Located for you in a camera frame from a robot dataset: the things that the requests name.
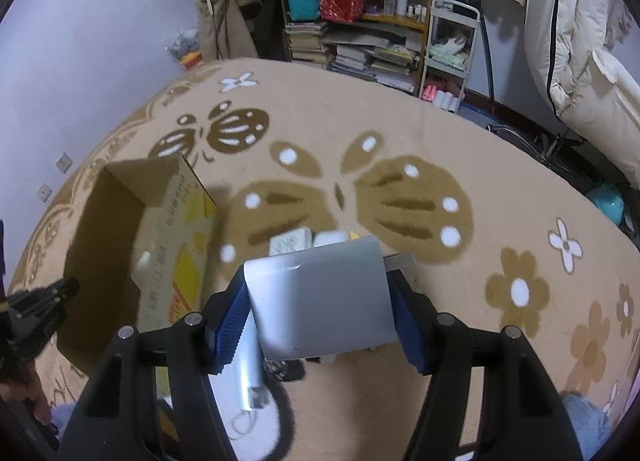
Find pale square box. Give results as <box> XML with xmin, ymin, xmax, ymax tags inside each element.
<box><xmin>312</xmin><ymin>230</ymin><xmax>351</xmax><ymax>249</ymax></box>

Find wooden bookshelf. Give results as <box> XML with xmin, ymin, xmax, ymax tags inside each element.
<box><xmin>274</xmin><ymin>0</ymin><xmax>442</xmax><ymax>98</ymax></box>

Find person's left hand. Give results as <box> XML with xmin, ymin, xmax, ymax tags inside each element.
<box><xmin>0</xmin><ymin>361</ymin><xmax>53</xmax><ymax>424</ymax></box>

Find white down jacket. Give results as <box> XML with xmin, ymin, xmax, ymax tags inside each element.
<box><xmin>522</xmin><ymin>0</ymin><xmax>640</xmax><ymax>189</ymax></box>

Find white tube with blue print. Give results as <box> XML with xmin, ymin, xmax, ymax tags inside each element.
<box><xmin>234</xmin><ymin>316</ymin><xmax>272</xmax><ymax>412</ymax></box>

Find silver power bank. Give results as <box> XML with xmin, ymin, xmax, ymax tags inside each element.
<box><xmin>243</xmin><ymin>235</ymin><xmax>416</xmax><ymax>361</ymax></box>

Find white trolley cart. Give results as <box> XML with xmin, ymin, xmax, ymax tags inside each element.
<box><xmin>419</xmin><ymin>0</ymin><xmax>482</xmax><ymax>114</ymax></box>

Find black cable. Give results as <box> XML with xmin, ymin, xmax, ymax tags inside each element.
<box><xmin>257</xmin><ymin>376</ymin><xmax>302</xmax><ymax>461</ymax></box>

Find cardboard box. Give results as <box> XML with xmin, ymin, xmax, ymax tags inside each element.
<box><xmin>57</xmin><ymin>154</ymin><xmax>219</xmax><ymax>442</ymax></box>

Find white remote control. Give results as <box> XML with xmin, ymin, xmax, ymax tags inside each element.
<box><xmin>269</xmin><ymin>228</ymin><xmax>314</xmax><ymax>258</ymax></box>

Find plastic bag of packets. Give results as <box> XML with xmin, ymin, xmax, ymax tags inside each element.
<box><xmin>165</xmin><ymin>28</ymin><xmax>204</xmax><ymax>70</ymax></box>

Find stack of books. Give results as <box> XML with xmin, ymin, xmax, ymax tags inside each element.
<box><xmin>284</xmin><ymin>21</ymin><xmax>332</xmax><ymax>65</ymax></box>

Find pile of papers and magazines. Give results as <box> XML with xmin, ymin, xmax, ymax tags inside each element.
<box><xmin>322</xmin><ymin>24</ymin><xmax>426</xmax><ymax>93</ymax></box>

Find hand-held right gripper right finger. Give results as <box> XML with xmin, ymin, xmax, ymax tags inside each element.
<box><xmin>387</xmin><ymin>271</ymin><xmax>586</xmax><ymax>461</ymax></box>

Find khaki hanging clothes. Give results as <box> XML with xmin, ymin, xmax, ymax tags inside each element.
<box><xmin>194</xmin><ymin>0</ymin><xmax>258</xmax><ymax>63</ymax></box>

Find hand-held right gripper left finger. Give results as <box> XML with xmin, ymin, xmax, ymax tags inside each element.
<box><xmin>55</xmin><ymin>273</ymin><xmax>251</xmax><ymax>461</ymax></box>

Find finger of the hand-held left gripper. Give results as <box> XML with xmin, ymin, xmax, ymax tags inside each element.
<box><xmin>6</xmin><ymin>277</ymin><xmax>81</xmax><ymax>322</ymax></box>

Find white cord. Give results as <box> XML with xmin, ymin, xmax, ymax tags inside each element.
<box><xmin>231</xmin><ymin>410</ymin><xmax>257</xmax><ymax>438</ymax></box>

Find teal round object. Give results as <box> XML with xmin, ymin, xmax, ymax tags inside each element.
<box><xmin>586</xmin><ymin>183</ymin><xmax>626</xmax><ymax>227</ymax></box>

